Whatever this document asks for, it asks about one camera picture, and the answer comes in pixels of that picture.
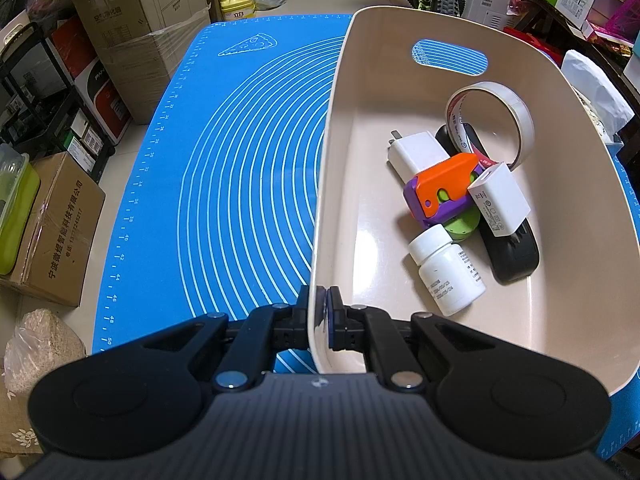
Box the black remote control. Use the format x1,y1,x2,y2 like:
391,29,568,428
434,122,541,283

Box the blue silicone mat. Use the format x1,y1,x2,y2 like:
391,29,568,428
91,12,640,461

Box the brown printed cardboard box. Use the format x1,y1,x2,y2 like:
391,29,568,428
72,0,151,36

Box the large yellow jug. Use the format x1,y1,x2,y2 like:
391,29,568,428
222,0,257,23

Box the green plastic container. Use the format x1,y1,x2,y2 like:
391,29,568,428
0,145,41,276

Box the orange purple toy knife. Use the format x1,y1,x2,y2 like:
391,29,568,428
404,152,483,226

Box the black metal shelf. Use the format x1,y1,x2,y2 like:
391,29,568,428
0,22,118,183

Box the plastic-wrapped cardboard box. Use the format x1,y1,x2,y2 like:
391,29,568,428
92,5,211,126

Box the green round object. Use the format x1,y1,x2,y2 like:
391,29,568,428
442,207,482,243

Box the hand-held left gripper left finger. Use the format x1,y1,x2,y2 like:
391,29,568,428
140,285,313,392

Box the beige plastic basin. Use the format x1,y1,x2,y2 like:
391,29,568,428
306,6,640,413

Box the cardboard box with red print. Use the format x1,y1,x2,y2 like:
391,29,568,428
0,152,107,308

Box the clear sack of grain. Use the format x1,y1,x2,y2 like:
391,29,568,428
0,310,87,456

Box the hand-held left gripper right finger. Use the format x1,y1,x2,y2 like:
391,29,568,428
325,285,483,392

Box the white plastic bag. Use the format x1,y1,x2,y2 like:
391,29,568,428
560,50,636,136

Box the white pill bottle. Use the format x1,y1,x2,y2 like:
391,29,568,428
407,224,487,317

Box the white cube charger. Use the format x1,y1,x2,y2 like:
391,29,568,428
467,161,532,238

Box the dark wooden shelf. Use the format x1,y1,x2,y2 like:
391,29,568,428
517,0,640,91

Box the white tape roll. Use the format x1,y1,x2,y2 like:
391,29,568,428
444,81,536,170

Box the white plug charger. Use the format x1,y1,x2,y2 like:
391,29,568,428
386,130,451,181

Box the red black appliance box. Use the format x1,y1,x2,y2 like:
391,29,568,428
75,55,133,146

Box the red bag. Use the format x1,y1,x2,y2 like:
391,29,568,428
532,35,568,68

